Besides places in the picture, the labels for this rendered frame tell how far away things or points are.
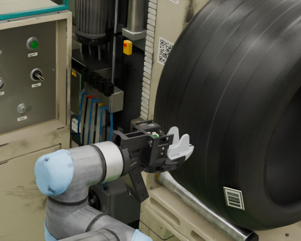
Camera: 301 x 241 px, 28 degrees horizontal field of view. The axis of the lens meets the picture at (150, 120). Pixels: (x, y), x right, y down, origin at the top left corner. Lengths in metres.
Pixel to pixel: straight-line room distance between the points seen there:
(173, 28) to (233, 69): 0.41
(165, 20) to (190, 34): 0.30
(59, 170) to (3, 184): 0.84
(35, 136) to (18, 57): 0.25
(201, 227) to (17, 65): 0.70
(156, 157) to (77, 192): 0.18
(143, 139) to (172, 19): 0.52
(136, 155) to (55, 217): 0.20
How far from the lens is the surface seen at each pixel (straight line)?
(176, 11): 1.57
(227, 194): 1.29
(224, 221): 1.52
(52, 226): 1.12
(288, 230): 1.72
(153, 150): 1.15
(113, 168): 1.10
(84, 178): 1.07
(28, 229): 2.03
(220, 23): 1.29
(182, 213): 1.61
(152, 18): 1.67
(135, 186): 1.20
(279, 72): 1.20
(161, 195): 1.66
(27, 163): 1.88
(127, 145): 1.13
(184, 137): 1.22
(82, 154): 1.08
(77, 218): 1.09
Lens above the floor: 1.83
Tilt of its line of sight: 29 degrees down
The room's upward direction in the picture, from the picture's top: 5 degrees clockwise
